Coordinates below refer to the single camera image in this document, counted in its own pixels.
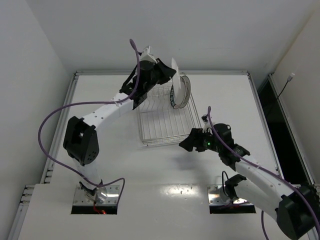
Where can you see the white black ringed plate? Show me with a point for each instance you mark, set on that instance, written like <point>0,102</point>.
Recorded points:
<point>187,90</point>

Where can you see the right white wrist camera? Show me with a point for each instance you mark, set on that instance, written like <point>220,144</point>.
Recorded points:
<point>206,124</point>

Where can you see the blue rimmed plate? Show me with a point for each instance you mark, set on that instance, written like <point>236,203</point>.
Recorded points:
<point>178,99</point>

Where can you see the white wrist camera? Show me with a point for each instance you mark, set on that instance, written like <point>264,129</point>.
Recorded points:
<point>206,124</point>
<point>146,55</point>

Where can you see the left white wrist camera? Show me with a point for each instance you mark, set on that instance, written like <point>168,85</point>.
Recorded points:
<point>146,55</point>

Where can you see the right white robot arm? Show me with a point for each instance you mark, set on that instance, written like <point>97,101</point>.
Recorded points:
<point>295,210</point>

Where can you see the metal base plate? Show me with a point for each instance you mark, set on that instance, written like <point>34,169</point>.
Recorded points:
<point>217,198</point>
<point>106,197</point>

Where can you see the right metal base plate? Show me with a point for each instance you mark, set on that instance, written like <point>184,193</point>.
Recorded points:
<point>217,198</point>

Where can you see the silver wire dish rack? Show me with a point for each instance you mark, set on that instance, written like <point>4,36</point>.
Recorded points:
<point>160,124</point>

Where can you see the orange sunburst plate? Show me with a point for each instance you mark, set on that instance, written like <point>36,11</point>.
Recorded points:
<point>176,78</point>

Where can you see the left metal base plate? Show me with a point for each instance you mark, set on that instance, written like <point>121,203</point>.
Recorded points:
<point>106,197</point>

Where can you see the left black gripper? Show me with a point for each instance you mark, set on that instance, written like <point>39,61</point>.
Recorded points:
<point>162,72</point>

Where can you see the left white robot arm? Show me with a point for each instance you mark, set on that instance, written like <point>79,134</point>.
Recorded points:
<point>81,136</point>

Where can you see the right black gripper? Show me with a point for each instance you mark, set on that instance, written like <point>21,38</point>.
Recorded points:
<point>195,139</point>

